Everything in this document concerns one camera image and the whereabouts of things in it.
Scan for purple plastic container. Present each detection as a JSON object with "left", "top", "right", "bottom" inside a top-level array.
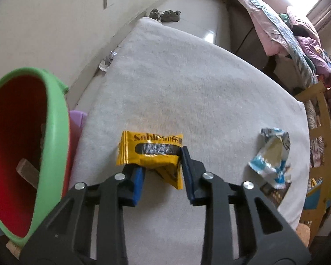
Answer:
[{"left": 68, "top": 110, "right": 88, "bottom": 147}]

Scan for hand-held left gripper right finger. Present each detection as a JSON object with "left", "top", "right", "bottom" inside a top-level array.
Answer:
[{"left": 181, "top": 146, "right": 311, "bottom": 265}]

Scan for grey slippers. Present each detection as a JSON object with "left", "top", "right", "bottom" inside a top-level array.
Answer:
[{"left": 148, "top": 8, "right": 182, "bottom": 23}]

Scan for window curtain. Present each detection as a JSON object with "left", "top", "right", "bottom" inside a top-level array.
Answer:
[{"left": 306, "top": 0, "right": 331, "bottom": 32}]

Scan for wooden frame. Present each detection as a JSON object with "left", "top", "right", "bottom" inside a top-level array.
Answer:
[{"left": 295, "top": 82, "right": 331, "bottom": 239}]

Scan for brown cardboard piece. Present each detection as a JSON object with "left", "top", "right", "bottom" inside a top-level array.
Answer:
[{"left": 16, "top": 159, "right": 41, "bottom": 189}]

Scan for white fuzzy mat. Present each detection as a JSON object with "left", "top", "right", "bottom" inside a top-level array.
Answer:
[{"left": 68, "top": 17, "right": 312, "bottom": 260}]

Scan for yellow snack packet black band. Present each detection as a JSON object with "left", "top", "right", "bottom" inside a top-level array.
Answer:
[{"left": 116, "top": 131, "right": 184, "bottom": 190}]

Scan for red bucket with green rim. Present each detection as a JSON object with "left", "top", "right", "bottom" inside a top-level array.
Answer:
[{"left": 0, "top": 67, "right": 73, "bottom": 247}]

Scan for pink patterned quilt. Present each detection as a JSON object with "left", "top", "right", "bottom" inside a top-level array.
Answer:
[{"left": 232, "top": 0, "right": 319, "bottom": 87}]

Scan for blue and white wrapper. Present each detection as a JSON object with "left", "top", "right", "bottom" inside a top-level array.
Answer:
[{"left": 248, "top": 128, "right": 292, "bottom": 190}]

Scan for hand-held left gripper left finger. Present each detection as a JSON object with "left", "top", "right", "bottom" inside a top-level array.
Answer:
[{"left": 19, "top": 165, "right": 146, "bottom": 265}]

